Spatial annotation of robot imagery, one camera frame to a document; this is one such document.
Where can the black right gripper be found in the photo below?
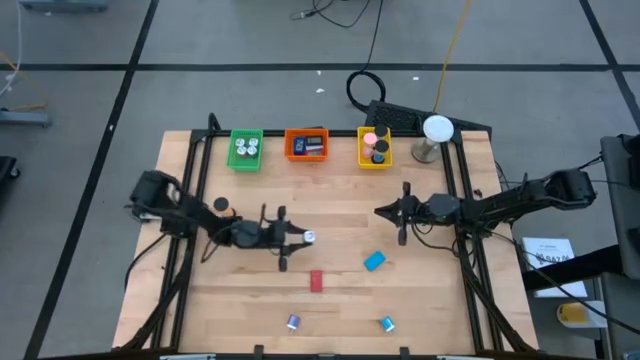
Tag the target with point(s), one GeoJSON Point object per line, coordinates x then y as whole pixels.
{"type": "Point", "coordinates": [420, 212]}

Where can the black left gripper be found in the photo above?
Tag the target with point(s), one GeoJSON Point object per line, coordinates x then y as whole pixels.
{"type": "Point", "coordinates": [270, 235]}

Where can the teal plastic box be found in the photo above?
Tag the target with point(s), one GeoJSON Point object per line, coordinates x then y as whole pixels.
{"type": "Point", "coordinates": [374, 261]}

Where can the red digital timer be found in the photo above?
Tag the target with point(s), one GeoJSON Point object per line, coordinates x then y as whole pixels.
{"type": "Point", "coordinates": [314, 150]}

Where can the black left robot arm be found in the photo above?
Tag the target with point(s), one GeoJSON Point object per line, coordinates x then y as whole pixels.
{"type": "Point", "coordinates": [200, 217]}

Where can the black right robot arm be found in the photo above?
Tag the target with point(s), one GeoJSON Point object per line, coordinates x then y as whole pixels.
{"type": "Point", "coordinates": [510, 205]}

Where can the red flat plastic box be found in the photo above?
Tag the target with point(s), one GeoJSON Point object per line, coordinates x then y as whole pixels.
{"type": "Point", "coordinates": [316, 281]}

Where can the yellow plastic basket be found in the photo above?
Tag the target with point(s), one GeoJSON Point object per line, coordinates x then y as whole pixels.
{"type": "Point", "coordinates": [361, 162]}

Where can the pink hourglass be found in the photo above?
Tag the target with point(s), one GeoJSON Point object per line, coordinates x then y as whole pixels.
{"type": "Point", "coordinates": [370, 139]}

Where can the orange plastic basket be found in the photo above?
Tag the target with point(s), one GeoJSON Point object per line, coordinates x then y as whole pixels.
{"type": "Point", "coordinates": [289, 157]}

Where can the black hourglass orange sand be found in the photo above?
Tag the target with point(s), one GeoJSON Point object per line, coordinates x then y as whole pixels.
{"type": "Point", "coordinates": [221, 203]}

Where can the black hourglass pale sand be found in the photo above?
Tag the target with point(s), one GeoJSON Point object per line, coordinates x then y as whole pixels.
{"type": "Point", "coordinates": [381, 130]}

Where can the green plastic basket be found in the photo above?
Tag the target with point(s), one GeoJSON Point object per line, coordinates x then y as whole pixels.
{"type": "Point", "coordinates": [237, 165]}

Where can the white dome table lamp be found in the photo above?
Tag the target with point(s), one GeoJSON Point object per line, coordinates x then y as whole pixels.
{"type": "Point", "coordinates": [438, 128]}

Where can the black perforated metal case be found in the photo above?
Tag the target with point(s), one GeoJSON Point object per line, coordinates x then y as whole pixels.
{"type": "Point", "coordinates": [400, 117]}

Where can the black table clamp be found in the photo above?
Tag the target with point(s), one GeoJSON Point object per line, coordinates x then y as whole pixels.
{"type": "Point", "coordinates": [258, 350]}
{"type": "Point", "coordinates": [404, 352]}

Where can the white paper label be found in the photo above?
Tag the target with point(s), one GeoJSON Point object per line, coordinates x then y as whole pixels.
{"type": "Point", "coordinates": [550, 250]}

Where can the black flat bar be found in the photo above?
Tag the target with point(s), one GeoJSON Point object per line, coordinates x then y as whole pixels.
{"type": "Point", "coordinates": [575, 267]}

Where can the yellow white tape dispenser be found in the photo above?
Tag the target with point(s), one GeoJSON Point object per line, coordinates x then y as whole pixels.
{"type": "Point", "coordinates": [572, 314]}

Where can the grey metal bar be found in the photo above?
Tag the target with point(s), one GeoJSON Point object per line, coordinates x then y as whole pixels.
{"type": "Point", "coordinates": [25, 119]}

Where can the black floor object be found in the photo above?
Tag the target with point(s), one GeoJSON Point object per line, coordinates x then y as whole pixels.
{"type": "Point", "coordinates": [7, 167]}

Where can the grey blue metal base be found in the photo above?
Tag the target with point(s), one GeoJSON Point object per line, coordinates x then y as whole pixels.
{"type": "Point", "coordinates": [65, 5]}

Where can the black aluminium table frame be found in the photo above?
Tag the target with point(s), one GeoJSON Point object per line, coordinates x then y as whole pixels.
{"type": "Point", "coordinates": [345, 133]}

